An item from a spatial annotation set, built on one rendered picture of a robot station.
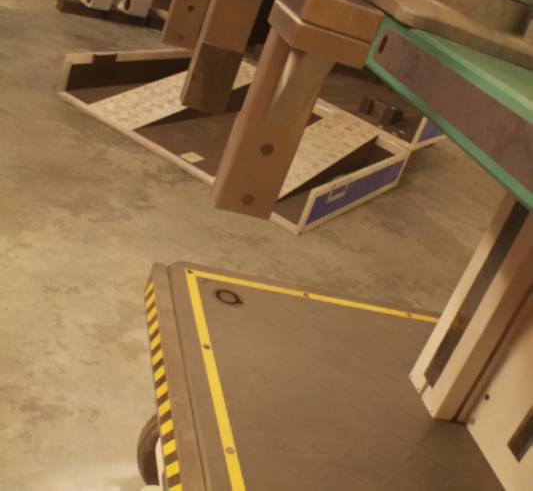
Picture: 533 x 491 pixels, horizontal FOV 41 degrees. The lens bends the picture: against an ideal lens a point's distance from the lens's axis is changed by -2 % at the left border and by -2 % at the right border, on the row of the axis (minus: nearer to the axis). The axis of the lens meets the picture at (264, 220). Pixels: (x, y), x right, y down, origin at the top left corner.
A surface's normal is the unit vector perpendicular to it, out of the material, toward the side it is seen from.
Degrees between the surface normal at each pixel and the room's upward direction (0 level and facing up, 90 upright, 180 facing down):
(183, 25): 90
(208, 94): 90
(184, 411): 0
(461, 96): 90
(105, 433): 0
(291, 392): 0
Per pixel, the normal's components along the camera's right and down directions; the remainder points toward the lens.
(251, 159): 0.20, 0.47
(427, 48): -0.92, -0.21
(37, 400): 0.34, -0.86
